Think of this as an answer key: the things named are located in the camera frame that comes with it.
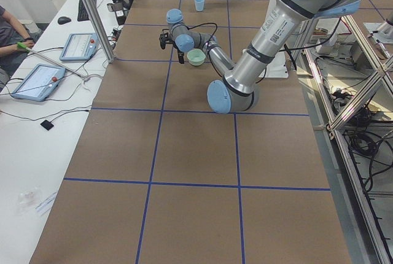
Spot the light blue plastic cup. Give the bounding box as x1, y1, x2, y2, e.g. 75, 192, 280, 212
194, 0, 205, 12

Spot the mint green bowl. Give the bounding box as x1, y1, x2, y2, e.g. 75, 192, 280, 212
187, 49, 206, 66

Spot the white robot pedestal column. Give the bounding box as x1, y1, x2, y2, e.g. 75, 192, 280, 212
242, 0, 292, 79

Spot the clear plastic bag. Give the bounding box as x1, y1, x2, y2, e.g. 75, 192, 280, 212
16, 187, 42, 215

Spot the far blue teach pendant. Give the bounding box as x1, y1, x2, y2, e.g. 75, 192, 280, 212
59, 33, 99, 62

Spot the black computer mouse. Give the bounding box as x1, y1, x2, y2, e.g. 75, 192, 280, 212
57, 16, 72, 25

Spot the black keyboard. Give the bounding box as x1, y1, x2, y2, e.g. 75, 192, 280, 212
77, 0, 97, 21

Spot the small black square pad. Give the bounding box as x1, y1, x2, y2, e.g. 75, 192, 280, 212
40, 120, 54, 131

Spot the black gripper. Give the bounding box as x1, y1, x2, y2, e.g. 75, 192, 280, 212
170, 38, 185, 64

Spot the blue teach pendant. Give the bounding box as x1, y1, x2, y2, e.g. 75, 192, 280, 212
11, 64, 66, 102
59, 33, 99, 62

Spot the metal rod green handle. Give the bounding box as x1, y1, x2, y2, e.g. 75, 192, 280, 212
17, 42, 88, 80

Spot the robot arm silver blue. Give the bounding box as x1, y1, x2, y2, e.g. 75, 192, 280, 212
159, 0, 360, 114

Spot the aluminium truss frame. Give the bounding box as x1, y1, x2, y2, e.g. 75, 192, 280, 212
302, 10, 392, 263

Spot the seated person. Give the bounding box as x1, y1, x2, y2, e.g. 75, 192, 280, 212
1, 6, 39, 79

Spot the near blue teach pendant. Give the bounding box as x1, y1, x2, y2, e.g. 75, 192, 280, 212
11, 64, 66, 102

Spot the aluminium frame post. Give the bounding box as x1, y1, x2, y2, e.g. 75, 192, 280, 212
82, 0, 114, 63

